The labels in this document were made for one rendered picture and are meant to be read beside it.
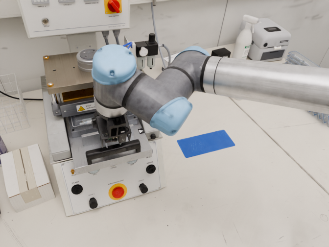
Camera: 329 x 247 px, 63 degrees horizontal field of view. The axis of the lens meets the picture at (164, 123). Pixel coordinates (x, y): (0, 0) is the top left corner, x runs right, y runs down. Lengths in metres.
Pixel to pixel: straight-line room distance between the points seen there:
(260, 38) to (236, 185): 0.86
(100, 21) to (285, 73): 0.64
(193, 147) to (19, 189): 0.63
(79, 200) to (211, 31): 1.20
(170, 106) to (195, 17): 1.16
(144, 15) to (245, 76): 0.98
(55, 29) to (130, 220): 0.65
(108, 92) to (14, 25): 0.87
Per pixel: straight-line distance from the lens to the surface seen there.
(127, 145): 0.75
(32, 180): 0.94
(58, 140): 0.82
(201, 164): 1.06
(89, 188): 0.89
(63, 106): 0.82
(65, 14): 0.94
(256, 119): 1.32
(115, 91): 0.48
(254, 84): 0.51
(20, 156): 1.02
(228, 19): 1.73
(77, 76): 0.83
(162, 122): 0.46
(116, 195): 0.91
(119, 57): 0.48
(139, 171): 0.90
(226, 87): 0.52
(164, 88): 0.48
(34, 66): 1.40
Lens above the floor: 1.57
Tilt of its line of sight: 44 degrees down
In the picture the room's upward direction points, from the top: 6 degrees clockwise
